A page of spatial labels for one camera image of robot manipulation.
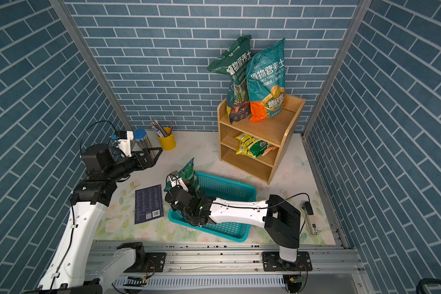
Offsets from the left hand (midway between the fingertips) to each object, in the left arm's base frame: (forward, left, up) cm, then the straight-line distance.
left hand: (159, 150), depth 68 cm
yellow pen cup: (+31, +10, -29) cm, 43 cm away
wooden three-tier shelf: (+14, -47, -2) cm, 49 cm away
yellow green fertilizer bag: (+13, -37, -12) cm, 41 cm away
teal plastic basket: (+1, -21, -30) cm, 36 cm away
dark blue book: (-6, +13, -34) cm, 37 cm away
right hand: (-7, -4, -17) cm, 19 cm away
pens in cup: (+29, +12, -17) cm, 35 cm away
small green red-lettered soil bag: (-2, -9, -16) cm, 18 cm away
